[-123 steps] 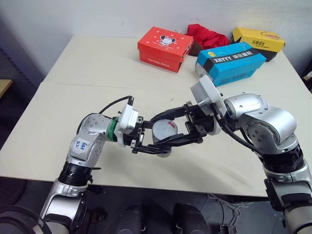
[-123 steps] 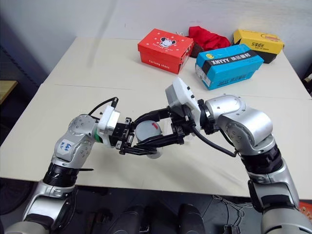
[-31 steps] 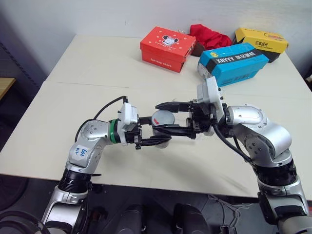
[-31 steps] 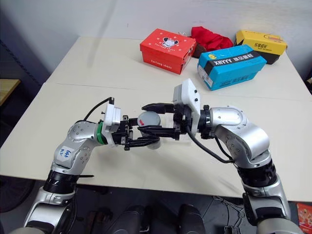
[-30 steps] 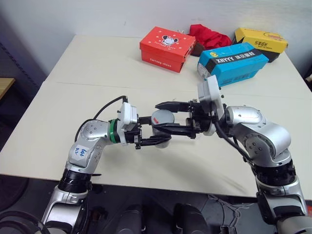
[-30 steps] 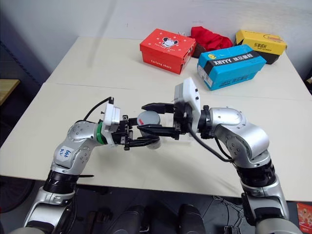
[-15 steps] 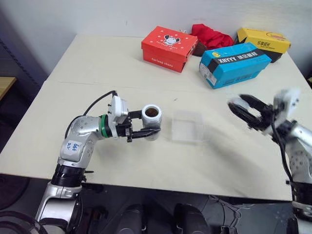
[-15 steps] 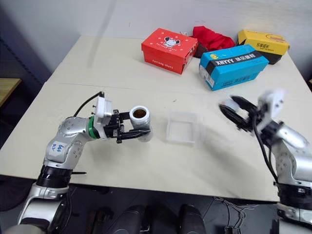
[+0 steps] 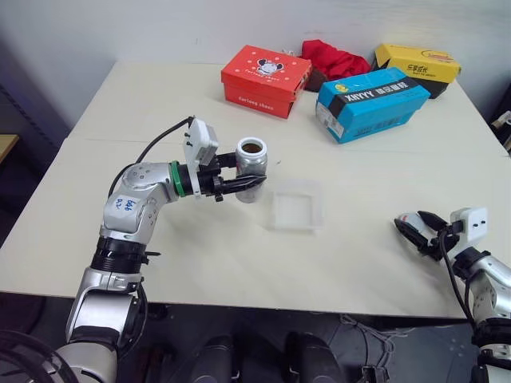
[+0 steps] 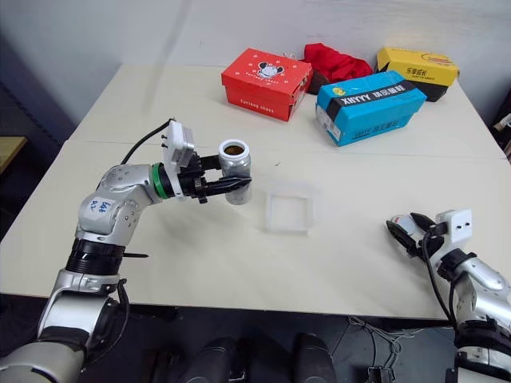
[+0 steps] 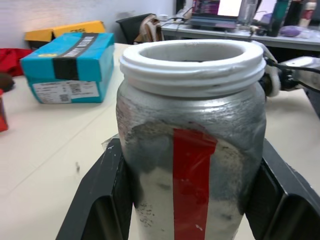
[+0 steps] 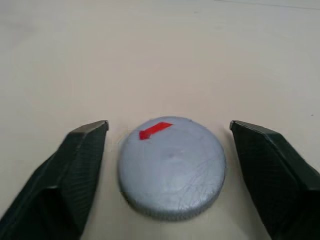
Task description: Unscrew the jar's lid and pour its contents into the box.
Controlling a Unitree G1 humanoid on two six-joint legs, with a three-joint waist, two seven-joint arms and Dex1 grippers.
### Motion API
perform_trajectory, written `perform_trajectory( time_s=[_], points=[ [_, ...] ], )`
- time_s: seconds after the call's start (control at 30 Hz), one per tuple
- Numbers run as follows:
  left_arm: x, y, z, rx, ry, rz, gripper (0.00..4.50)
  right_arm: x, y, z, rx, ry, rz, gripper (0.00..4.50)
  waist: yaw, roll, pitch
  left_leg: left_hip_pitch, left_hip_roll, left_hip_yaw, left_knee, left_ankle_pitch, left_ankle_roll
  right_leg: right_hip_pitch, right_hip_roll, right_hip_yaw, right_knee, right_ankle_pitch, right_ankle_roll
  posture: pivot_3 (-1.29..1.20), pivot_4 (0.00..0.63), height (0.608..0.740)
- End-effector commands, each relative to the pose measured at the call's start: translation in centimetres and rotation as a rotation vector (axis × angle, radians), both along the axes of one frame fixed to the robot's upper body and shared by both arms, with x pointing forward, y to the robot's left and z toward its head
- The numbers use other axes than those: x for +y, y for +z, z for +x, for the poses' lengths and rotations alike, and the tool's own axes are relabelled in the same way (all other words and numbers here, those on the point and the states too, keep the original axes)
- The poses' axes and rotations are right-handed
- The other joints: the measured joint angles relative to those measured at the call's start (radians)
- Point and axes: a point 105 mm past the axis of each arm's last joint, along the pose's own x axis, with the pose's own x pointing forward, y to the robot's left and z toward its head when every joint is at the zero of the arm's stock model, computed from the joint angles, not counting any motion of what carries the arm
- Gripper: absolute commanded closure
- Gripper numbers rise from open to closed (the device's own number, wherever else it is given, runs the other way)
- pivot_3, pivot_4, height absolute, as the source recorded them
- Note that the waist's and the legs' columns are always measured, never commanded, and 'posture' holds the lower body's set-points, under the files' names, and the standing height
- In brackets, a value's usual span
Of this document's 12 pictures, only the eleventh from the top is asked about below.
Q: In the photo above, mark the clear jar with red tape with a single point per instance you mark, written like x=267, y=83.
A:
x=190, y=112

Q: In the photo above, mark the red cloth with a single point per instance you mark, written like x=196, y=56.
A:
x=11, y=60

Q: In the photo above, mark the white cup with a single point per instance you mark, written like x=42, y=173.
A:
x=163, y=17

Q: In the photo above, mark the grey desk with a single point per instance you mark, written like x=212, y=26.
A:
x=287, y=41

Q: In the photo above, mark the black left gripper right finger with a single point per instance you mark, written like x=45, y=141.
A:
x=287, y=207

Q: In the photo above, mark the clear drinking glass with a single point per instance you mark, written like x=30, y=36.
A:
x=247, y=12

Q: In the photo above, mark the purple pouch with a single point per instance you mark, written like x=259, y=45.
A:
x=290, y=30

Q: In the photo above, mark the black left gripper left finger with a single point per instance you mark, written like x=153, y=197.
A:
x=100, y=200

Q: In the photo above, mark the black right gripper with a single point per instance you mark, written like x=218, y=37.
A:
x=267, y=85

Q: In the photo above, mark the dark brown round object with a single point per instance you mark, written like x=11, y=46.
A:
x=5, y=81

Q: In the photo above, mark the open laptop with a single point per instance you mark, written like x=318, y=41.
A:
x=215, y=15

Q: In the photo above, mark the black office chair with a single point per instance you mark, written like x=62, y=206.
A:
x=130, y=25

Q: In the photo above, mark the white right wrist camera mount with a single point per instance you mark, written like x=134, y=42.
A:
x=275, y=80

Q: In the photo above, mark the yellow cardboard box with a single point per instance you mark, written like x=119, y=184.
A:
x=75, y=27

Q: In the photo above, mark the dark green bottle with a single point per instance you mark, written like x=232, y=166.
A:
x=278, y=17

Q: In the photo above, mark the blue box with black tape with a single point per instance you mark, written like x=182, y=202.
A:
x=70, y=62

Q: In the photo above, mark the red container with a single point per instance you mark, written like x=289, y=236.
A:
x=3, y=115

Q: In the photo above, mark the brown jacket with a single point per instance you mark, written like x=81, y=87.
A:
x=150, y=30

